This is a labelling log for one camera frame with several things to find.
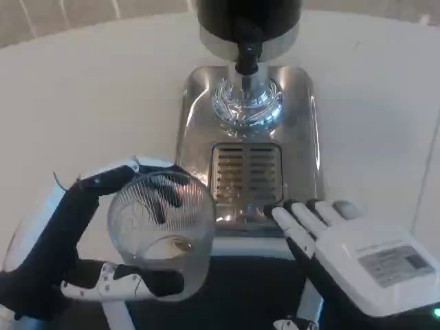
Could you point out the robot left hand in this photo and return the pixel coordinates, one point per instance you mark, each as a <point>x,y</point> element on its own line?
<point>51,233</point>

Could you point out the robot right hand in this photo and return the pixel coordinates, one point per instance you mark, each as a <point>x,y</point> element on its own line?
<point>354,247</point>

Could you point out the clear ribbed glass cup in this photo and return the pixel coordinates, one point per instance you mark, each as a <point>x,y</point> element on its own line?
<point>137,240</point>

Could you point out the black white robot torso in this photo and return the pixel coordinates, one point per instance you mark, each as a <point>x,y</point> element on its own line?
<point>240,292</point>

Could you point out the slotted steel drain grid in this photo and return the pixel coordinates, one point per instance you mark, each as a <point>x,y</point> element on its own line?
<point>247,172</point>

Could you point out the steel drip tray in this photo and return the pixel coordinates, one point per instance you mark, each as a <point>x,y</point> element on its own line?
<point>196,137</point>

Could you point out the black dispenser tap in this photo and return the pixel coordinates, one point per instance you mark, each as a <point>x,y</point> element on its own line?
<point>249,44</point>

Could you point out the black steel drink dispenser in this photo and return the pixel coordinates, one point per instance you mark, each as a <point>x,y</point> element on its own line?
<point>220,24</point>

